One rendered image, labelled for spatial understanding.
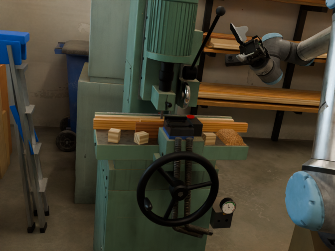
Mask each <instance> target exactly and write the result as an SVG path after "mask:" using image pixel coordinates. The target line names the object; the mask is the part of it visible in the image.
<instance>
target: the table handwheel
mask: <svg viewBox="0 0 335 251"><path fill-rule="evenodd" d="M176 160H191V161H194V162H197V163H199V164H200V165H202V166H203V167H204V168H205V169H206V171H207V172H208V174H209V177H210V181H207V182H203V183H199V184H194V185H188V186H186V185H185V183H184V182H183V181H181V180H179V179H178V178H175V177H174V176H173V171H164V170H163V169H162V168H161V167H162V166H163V165H165V164H167V163H169V162H172V161H176ZM156 170H157V171H158V172H159V173H160V174H161V175H162V176H163V177H164V178H165V180H166V181H167V182H168V183H169V184H170V185H169V192H170V194H171V196H172V200H171V202H170V204H169V206H168V209H167V211H166V213H165V215H164V217H160V216H158V215H156V214H155V213H153V212H152V211H147V210H146V209H145V206H144V198H145V189H146V185H147V182H148V180H149V179H150V177H151V176H152V175H153V173H154V172H155V171H156ZM206 186H211V188H210V192H209V195H208V197H207V199H206V201H205V202H204V204H203V205H202V206H201V207H200V208H199V209H198V210H197V211H195V212H194V213H192V214H190V215H188V216H186V217H182V218H178V219H168V217H169V215H170V213H171V211H172V209H173V207H174V205H175V203H176V201H182V200H184V199H185V198H186V197H187V196H188V191H190V190H193V189H197V188H202V187H206ZM218 189H219V179H218V175H217V172H216V170H215V168H214V166H213V165H212V164H211V162H210V161H209V160H207V159H206V158H205V157H203V156H201V155H199V154H197V153H194V152H189V151H178V152H172V153H169V154H166V155H164V156H162V157H160V158H158V159H157V160H155V161H154V162H153V163H151V164H150V165H149V166H148V167H147V168H146V170H145V171H144V172H143V174H142V175H141V177H140V179H139V182H138V186H137V202H138V206H139V208H140V210H141V212H142V213H143V214H144V215H145V216H146V217H147V218H148V219H149V220H150V221H152V222H154V223H155V224H158V225H161V226H165V227H179V226H184V225H187V224H190V223H192V222H194V221H196V220H198V219H199V218H201V217H202V216H203V215H204V214H205V213H206V212H207V211H208V210H209V209H210V208H211V206H212V205H213V203H214V201H215V199H216V197H217V194H218Z"/></svg>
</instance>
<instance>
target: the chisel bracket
mask: <svg viewBox="0 0 335 251"><path fill-rule="evenodd" d="M151 102H152V103H153V105H154V106H155V108H156V109H157V110H158V111H174V104H175V93H174V92H173V91H172V90H171V91H162V90H159V85H152V92H151ZM166 102H169V103H172V107H171V108H168V107H167V104H166Z"/></svg>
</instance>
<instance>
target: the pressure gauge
mask: <svg viewBox="0 0 335 251"><path fill-rule="evenodd" d="M219 206H220V208H221V210H222V212H223V215H226V214H231V213H233V212H234V211H235V209H236V203H235V202H234V201H233V200H232V199H231V198H229V197H227V198H224V199H222V200H221V202H220V204H219ZM228 207H230V208H228Z"/></svg>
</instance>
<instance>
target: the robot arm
mask: <svg viewBox="0 0 335 251"><path fill-rule="evenodd" d="M326 5H327V7H328V8H329V9H333V13H332V25H331V26H330V27H328V28H326V29H324V30H323V31H321V32H319V33H317V34H316V35H314V36H312V37H310V38H308V39H307V40H304V41H302V42H300V43H294V42H290V41H287V40H283V37H282V35H281V34H279V33H268V34H266V35H264V36H263V37H262V40H261V39H260V38H259V36H258V35H256V36H254V37H252V39H251V40H249V41H248V42H246V43H245V41H246V39H247V37H246V35H245V33H246V32H247V31H248V27H247V26H241V27H235V26H234V25H233V24H232V23H230V30H231V31H232V33H233V35H234V36H235V39H236V41H237V42H238V43H239V44H240V46H239V50H240V53H239V54H227V55H225V65H226V66H227V67H229V66H241V65H249V67H250V69H251V70H252V71H253V72H254V73H255V74H256V75H257V76H258V77H259V78H260V79H261V80H262V82H264V83H265V84H267V85H274V84H276V83H278V82H279V81H280V80H281V79H282V76H283V72H282V69H281V68H280V63H281V61H285V62H289V63H293V64H297V65H300V66H309V65H311V63H312V62H313V61H314V59H315V58H316V57H318V56H320V55H322V54H325V53H327V59H326V65H325V72H324V78H323V85H322V91H321V97H320V104H319V110H318V117H317V123H316V130H315V136H314V143H313V149H312V155H311V158H310V160H308V161H307V162H305V163H304V164H303V165H302V170H301V171H298V172H296V173H294V174H293V176H291V177H290V179H289V181H288V183H287V187H286V193H285V194H286V198H285V203H286V209H287V212H288V215H289V217H290V218H291V220H292V221H293V222H294V223H295V224H296V225H297V226H299V227H302V228H306V229H309V230H311V231H317V232H318V234H319V236H320V238H321V240H322V241H323V243H324V244H325V245H326V246H327V247H328V248H329V249H330V250H332V251H335V0H326ZM257 37H258V38H259V41H258V39H255V38H257Z"/></svg>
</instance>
